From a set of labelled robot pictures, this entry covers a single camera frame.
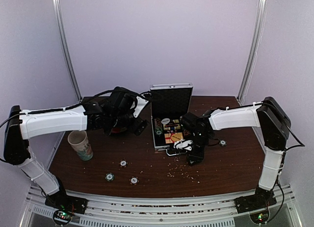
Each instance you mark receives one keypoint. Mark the left aluminium frame post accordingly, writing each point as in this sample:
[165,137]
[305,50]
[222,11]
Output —
[65,48]

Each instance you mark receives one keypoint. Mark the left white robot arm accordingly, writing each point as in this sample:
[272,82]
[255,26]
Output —
[30,134]

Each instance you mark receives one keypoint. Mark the green poker chip right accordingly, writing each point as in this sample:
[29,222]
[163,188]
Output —
[222,143]

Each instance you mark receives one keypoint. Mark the black poker chip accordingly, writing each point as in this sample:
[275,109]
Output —
[134,180]
[123,163]

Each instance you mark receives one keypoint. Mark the red Texas Hold'em card box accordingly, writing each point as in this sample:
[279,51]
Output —
[167,137]

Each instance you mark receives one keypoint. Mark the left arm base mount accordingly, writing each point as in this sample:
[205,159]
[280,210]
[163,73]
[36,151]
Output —
[64,214]

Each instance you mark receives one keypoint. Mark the green poker chip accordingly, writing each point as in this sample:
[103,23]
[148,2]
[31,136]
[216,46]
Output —
[109,177]
[222,143]

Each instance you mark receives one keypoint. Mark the aluminium poker case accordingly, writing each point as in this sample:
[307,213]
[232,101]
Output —
[171,101]

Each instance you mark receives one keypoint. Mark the brown chip stack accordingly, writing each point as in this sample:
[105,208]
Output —
[157,122]

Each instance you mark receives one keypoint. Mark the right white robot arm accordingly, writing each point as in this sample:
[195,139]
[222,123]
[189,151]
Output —
[266,114]

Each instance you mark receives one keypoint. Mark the yellow round button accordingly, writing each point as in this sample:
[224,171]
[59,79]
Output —
[175,137]

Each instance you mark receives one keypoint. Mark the aluminium frame post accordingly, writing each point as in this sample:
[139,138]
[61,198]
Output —
[65,48]
[252,57]

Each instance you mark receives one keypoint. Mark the white dealer button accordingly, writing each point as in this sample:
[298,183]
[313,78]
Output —
[165,121]

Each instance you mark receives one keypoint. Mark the green poker chip front left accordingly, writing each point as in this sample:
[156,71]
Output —
[109,177]

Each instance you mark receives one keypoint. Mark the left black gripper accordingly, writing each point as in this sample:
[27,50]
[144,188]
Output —
[137,127]

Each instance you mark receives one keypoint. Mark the right aluminium frame post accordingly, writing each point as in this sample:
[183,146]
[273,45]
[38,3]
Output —
[252,57]

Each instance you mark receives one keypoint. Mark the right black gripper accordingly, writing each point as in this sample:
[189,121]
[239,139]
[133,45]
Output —
[198,157]

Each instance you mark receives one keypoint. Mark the aluminium front rail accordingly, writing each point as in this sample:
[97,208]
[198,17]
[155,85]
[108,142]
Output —
[207,211]

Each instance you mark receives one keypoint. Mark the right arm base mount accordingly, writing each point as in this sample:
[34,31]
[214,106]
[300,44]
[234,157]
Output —
[257,205]

